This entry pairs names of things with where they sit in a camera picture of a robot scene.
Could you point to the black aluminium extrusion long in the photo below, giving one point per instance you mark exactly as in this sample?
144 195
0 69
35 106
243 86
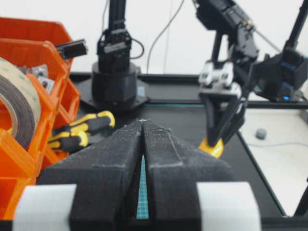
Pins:
72 49

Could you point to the metal corner brackets pile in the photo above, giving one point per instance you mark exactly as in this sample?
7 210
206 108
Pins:
42 74

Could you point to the small yellow black screwdriver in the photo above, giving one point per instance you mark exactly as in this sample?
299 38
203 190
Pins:
69 141

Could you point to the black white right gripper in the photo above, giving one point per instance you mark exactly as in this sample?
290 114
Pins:
219 81

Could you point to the grey small cap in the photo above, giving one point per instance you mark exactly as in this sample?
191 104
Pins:
261 133

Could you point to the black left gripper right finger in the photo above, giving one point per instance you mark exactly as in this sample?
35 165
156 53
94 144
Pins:
173 169

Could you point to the black camera stand box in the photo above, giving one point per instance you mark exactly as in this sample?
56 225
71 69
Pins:
280 78

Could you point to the green cutting mat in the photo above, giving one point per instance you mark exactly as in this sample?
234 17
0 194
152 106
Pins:
142 207

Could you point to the beige double-sided tape roll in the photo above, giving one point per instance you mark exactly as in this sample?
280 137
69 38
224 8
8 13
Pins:
22 101

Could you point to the large yellow black screwdriver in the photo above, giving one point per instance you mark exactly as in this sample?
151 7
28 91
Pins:
90 123

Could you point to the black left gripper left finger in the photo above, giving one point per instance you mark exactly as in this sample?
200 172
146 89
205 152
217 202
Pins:
107 176

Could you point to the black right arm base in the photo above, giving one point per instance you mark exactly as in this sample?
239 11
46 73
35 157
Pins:
114 79

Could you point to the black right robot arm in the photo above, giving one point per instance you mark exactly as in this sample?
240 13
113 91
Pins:
234 42

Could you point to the orange container rack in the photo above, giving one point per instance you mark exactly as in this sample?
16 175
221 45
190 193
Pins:
26 42

